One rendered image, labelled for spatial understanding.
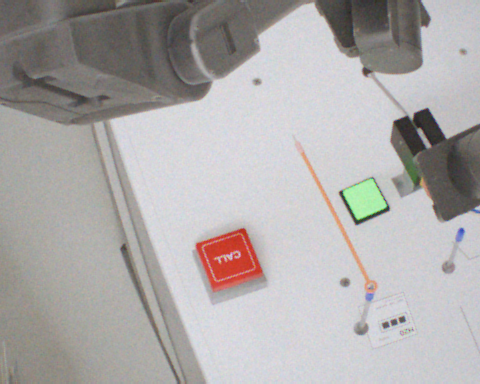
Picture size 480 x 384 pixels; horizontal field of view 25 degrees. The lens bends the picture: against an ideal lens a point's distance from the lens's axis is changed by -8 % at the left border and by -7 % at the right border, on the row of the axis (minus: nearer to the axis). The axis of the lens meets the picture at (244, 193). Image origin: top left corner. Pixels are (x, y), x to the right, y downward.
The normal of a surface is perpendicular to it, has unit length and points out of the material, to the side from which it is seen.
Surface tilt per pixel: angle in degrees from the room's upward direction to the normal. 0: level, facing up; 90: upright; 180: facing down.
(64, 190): 0
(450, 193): 27
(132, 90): 59
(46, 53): 42
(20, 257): 0
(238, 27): 51
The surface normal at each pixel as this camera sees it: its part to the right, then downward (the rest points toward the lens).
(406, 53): -0.05, 0.94
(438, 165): 0.17, -0.13
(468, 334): -0.01, -0.47
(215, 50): 0.86, -0.12
